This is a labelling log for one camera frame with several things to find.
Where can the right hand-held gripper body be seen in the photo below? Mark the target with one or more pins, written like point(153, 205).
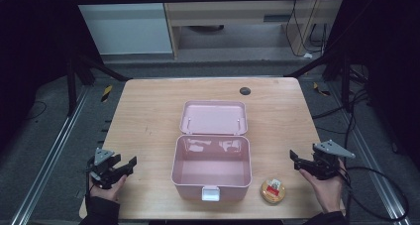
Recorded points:
point(325, 164)

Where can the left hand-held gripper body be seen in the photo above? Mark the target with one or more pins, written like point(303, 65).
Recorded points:
point(105, 172)

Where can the pink plastic storage box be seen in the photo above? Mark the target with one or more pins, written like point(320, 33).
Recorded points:
point(213, 159)

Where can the person's left hand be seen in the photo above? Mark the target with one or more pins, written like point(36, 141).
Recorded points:
point(109, 192)

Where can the person's right hand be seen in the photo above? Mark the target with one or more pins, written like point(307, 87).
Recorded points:
point(327, 192)

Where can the yellow black tape strip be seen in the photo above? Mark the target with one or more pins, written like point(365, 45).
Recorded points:
point(321, 90)
point(106, 93)

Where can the dark round table grommet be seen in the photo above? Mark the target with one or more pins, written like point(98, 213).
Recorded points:
point(244, 91)

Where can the black metal stand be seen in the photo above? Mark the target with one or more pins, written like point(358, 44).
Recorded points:
point(343, 79)
point(74, 86)

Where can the dark curtain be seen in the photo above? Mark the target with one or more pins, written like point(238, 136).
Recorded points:
point(386, 53)
point(36, 53)

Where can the white cabinet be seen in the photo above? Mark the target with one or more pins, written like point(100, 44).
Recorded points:
point(125, 26)

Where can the light wooden desk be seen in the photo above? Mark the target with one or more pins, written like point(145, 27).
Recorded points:
point(237, 13)

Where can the aluminium floor rail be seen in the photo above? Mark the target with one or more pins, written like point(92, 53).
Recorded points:
point(373, 159)
point(49, 159)

